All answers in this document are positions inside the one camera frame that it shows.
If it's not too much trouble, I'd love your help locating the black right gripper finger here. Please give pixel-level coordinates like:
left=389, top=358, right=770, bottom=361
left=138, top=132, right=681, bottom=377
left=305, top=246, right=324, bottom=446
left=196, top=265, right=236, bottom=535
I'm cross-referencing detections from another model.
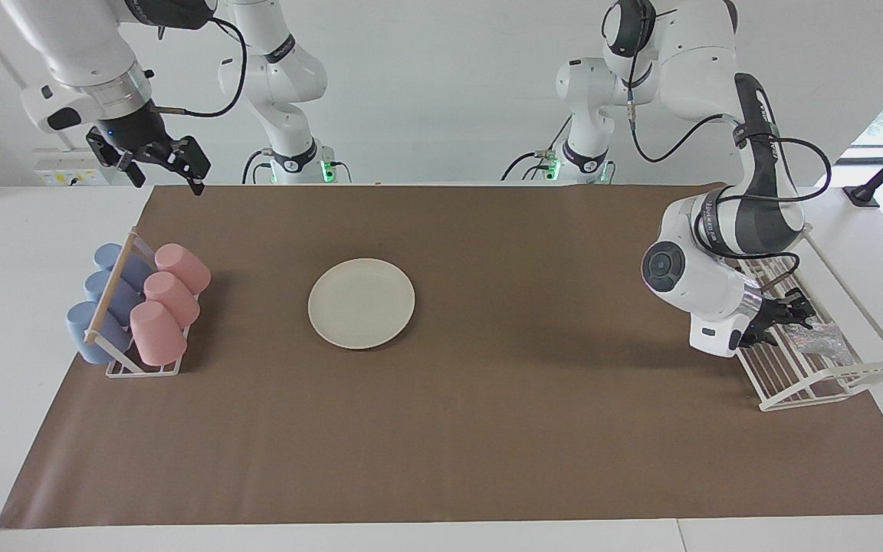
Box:
left=177, top=136, right=212, bottom=196
left=116, top=153, right=147, bottom=187

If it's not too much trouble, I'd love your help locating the cream round plate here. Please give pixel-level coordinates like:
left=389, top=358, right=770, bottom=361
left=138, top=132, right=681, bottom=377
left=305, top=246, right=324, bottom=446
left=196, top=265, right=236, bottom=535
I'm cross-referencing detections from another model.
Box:
left=307, top=258, right=416, bottom=350

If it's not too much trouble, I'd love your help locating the blue plastic cup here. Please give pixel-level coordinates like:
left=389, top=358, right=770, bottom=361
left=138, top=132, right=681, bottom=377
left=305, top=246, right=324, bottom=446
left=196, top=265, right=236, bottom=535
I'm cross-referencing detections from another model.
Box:
left=94, top=243, right=155, bottom=291
left=84, top=270, right=143, bottom=323
left=66, top=301, right=132, bottom=365

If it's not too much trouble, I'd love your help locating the pink plastic cup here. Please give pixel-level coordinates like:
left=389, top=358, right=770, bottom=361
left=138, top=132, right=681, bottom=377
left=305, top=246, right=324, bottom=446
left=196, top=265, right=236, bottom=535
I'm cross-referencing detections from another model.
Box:
left=143, top=271, right=201, bottom=329
left=154, top=243, right=212, bottom=295
left=130, top=301, right=188, bottom=366

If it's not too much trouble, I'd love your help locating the cup rack with wooden bar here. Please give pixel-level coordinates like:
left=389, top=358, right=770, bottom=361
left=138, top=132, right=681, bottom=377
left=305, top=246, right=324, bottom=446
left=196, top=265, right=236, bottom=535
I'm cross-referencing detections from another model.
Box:
left=83, top=228, right=201, bottom=378

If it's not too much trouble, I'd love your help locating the brown table mat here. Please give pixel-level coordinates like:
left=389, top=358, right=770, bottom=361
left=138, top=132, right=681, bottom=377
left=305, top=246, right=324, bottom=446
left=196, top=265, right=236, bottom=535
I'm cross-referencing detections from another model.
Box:
left=0, top=184, right=883, bottom=530

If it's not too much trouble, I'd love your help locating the black right base cable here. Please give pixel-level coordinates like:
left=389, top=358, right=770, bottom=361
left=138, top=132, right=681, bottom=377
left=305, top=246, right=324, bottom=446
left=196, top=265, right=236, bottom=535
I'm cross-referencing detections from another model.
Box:
left=241, top=149, right=274, bottom=185

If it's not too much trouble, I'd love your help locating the black base cable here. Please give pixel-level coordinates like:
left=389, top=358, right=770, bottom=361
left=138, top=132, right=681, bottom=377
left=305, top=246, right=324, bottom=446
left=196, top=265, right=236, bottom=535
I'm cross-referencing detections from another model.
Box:
left=501, top=115, right=574, bottom=182
left=241, top=149, right=274, bottom=185

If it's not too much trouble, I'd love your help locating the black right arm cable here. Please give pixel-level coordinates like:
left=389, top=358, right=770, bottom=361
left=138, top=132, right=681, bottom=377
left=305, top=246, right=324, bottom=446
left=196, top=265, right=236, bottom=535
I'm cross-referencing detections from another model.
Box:
left=149, top=17, right=248, bottom=119

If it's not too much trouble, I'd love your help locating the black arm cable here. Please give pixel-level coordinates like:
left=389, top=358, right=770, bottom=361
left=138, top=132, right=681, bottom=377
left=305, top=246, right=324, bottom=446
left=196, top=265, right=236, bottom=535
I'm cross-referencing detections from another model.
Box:
left=149, top=17, right=248, bottom=119
left=602, top=0, right=833, bottom=296

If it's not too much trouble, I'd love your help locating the white wire dish rack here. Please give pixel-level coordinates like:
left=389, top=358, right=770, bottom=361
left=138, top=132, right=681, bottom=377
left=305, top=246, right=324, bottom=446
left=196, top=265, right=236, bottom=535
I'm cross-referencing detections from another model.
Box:
left=717, top=222, right=883, bottom=412

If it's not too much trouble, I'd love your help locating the white wall outlet box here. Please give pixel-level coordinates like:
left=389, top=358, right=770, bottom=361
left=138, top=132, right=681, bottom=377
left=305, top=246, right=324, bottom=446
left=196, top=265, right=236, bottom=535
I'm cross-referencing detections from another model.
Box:
left=34, top=148, right=117, bottom=186

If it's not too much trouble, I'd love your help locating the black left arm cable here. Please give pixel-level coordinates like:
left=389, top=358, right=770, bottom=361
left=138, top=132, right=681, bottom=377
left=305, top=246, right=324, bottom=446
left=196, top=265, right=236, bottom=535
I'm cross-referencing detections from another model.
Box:
left=602, top=0, right=833, bottom=296

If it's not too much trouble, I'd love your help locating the black left base cable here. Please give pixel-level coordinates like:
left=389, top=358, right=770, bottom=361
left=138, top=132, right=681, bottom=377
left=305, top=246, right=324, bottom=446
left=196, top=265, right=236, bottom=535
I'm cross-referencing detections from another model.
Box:
left=501, top=115, right=574, bottom=182

